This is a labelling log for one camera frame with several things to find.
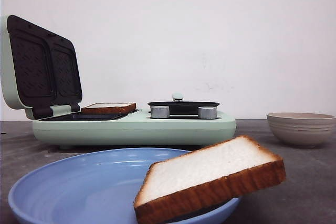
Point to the green breakfast maker lid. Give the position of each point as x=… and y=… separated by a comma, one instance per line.
x=39, y=70

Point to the bread slice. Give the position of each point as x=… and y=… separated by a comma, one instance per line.
x=207, y=177
x=109, y=108

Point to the beige ribbed bowl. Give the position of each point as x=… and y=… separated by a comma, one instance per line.
x=301, y=129

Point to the green breakfast maker base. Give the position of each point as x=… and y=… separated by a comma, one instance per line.
x=136, y=128

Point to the left silver control knob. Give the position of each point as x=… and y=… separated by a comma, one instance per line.
x=160, y=112

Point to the silver control knob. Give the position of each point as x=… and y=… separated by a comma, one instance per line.
x=160, y=112
x=207, y=112

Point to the black round frying pan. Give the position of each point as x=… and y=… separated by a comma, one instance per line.
x=181, y=107

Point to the right silver control knob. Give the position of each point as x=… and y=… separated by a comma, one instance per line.
x=207, y=112

